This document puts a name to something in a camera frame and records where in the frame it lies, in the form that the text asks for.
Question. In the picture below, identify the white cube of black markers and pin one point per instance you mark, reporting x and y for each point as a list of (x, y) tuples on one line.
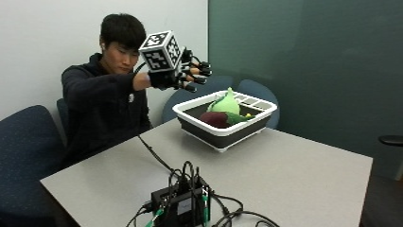
[(160, 50)]

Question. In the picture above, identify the light green plush toy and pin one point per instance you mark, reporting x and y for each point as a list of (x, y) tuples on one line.
[(226, 104)]

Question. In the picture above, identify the dark red plush vegetable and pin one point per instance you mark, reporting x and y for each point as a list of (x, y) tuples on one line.
[(214, 119)]

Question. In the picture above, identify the small yellow plush toy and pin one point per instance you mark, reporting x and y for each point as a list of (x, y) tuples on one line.
[(248, 116)]

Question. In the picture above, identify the white and grey collapsible basin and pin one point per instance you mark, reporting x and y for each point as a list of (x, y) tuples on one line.
[(218, 136)]

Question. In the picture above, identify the person in dark hoodie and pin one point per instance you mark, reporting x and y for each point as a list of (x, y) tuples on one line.
[(99, 110)]

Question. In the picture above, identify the black electronics box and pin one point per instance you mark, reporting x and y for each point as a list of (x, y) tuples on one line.
[(167, 198)]

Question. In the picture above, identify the large blue fabric chair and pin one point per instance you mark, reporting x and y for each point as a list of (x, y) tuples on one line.
[(25, 151)]

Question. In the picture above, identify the black chair armrest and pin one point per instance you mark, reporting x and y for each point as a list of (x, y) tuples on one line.
[(391, 140)]

